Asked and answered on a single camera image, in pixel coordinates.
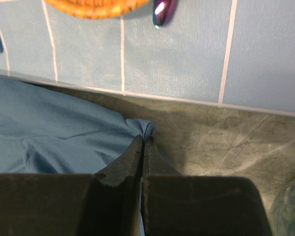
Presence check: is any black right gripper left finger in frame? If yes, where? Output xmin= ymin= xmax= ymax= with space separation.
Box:
xmin=0 ymin=136 xmax=143 ymax=236

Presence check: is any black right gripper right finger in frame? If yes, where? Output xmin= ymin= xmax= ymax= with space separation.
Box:
xmin=141 ymin=138 xmax=272 ymax=236

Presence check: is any blue t shirt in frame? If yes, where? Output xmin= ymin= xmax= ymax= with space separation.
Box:
xmin=0 ymin=76 xmax=155 ymax=175

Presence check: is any green ceramic mug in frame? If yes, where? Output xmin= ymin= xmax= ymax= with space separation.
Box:
xmin=269 ymin=179 xmax=295 ymax=236

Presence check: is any blue checked placemat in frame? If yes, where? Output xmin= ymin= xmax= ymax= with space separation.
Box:
xmin=0 ymin=0 xmax=295 ymax=117

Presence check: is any iridescent knife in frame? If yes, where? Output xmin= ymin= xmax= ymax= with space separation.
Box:
xmin=152 ymin=0 xmax=176 ymax=29

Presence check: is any orange woven round trivet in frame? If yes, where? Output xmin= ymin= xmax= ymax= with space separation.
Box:
xmin=45 ymin=0 xmax=150 ymax=20

